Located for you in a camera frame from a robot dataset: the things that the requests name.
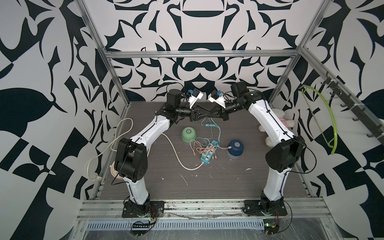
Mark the pink charger plug cube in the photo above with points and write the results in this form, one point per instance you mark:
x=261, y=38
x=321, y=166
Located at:
x=208, y=148

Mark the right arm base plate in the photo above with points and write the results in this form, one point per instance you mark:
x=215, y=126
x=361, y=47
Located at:
x=264, y=207

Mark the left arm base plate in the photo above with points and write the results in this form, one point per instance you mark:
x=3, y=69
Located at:
x=148, y=209

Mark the white teddy bear pink shirt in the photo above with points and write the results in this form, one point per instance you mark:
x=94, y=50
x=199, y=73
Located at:
x=282, y=122

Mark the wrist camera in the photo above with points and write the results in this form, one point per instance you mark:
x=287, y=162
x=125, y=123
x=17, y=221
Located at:
x=217, y=97
x=194, y=96

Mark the teal power strip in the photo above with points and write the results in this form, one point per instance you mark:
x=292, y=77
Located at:
x=207, y=156

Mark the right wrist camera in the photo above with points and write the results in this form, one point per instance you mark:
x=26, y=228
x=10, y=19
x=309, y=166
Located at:
x=217, y=97

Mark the pink round clock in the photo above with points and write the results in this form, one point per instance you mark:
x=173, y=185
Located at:
x=113, y=171

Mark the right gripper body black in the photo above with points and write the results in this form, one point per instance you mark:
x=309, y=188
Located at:
x=232, y=106

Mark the light green meat grinder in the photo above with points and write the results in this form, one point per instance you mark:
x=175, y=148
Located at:
x=188, y=134

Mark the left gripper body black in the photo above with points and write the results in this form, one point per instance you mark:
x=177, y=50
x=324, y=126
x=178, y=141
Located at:
x=184, y=112

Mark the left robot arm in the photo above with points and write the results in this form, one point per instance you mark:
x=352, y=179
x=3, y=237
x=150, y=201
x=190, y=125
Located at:
x=131, y=161

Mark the black wall hook rail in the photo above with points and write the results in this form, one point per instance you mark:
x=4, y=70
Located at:
x=361, y=111

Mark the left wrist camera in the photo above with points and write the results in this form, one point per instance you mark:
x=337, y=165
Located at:
x=194, y=96

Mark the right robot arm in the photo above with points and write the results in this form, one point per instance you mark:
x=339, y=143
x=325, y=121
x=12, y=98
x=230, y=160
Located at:
x=286, y=147

